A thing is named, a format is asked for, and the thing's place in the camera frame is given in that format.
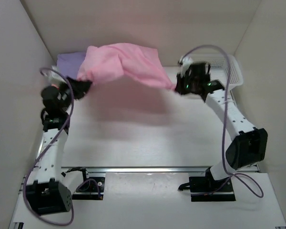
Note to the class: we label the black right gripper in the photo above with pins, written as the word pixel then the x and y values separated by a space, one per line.
pixel 180 79

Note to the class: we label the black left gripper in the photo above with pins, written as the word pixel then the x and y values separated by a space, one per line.
pixel 82 86

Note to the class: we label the pink t-shirt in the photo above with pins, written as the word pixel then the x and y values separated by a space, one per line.
pixel 111 62

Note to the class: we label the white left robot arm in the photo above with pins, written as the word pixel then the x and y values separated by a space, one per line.
pixel 50 189

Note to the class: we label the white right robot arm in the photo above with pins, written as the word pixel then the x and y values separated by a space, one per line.
pixel 248 144

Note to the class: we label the folded purple t-shirt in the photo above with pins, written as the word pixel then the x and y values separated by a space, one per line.
pixel 68 64

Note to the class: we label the white plastic basket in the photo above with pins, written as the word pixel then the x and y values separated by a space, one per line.
pixel 219 68

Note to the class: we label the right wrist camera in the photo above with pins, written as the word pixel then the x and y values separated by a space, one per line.
pixel 185 62

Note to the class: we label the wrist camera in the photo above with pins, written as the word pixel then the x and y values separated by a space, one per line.
pixel 54 78
pixel 185 62

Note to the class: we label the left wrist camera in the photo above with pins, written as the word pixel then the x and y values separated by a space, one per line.
pixel 54 78

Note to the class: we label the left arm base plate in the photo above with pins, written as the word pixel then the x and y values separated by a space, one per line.
pixel 91 190

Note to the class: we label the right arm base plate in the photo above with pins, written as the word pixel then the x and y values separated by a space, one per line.
pixel 203 189

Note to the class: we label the aluminium table edge rail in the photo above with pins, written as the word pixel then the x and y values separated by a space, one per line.
pixel 163 134

